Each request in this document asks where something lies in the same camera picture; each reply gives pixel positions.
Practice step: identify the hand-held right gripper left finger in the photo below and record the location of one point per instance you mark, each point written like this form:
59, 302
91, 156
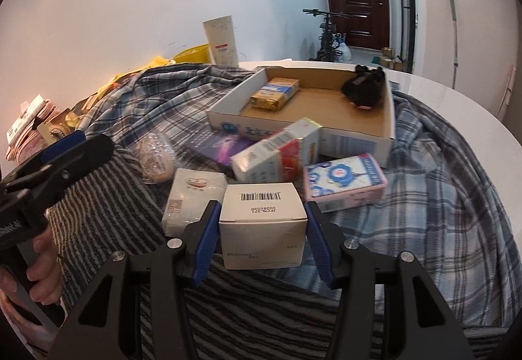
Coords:
206, 245

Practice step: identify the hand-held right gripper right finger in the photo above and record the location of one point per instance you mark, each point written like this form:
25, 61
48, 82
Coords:
322, 245

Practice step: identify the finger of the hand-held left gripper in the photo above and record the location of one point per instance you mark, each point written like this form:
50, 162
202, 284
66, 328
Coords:
65, 143
81, 164

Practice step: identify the white tissue pack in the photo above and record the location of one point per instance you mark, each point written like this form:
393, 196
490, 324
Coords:
191, 197

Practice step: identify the small white barcode box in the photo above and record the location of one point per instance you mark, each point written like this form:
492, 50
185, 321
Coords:
261, 237

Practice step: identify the blue and pink tissue pack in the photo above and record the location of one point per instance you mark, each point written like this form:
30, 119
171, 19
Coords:
342, 180

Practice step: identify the plastic-wrapped pastry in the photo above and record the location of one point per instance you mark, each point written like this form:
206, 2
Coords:
157, 160

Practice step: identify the purple galaxy print box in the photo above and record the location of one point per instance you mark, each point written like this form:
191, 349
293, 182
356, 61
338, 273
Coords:
222, 148

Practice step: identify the red and white box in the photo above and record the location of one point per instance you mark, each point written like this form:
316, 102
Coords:
269, 160

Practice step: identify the shallow cardboard tray box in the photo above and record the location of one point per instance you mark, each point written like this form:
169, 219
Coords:
322, 107

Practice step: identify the black hair accessory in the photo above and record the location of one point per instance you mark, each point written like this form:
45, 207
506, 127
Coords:
363, 92

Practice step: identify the yellow tissue pack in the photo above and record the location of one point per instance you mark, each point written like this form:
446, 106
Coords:
273, 95

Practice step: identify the person's left hand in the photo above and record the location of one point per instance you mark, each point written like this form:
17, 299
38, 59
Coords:
47, 266

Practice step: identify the pink snack packet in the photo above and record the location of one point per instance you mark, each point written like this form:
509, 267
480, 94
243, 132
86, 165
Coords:
36, 131

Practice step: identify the grey striped cloth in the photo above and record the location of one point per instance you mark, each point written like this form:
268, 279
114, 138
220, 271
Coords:
253, 303

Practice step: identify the blue plaid shirt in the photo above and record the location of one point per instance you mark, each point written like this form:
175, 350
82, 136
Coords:
428, 188

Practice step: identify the yellow plastic bag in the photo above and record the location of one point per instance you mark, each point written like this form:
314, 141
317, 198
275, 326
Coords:
155, 62

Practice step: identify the yellow plastic container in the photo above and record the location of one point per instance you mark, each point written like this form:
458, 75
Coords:
193, 54

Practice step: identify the tall white carton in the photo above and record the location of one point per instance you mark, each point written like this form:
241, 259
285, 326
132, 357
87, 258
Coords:
222, 33

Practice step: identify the white plastic bag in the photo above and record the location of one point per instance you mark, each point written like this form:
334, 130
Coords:
344, 52

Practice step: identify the black bicycle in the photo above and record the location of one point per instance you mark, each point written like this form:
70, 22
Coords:
326, 41

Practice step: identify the white stick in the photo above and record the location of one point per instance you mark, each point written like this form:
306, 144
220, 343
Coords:
507, 90

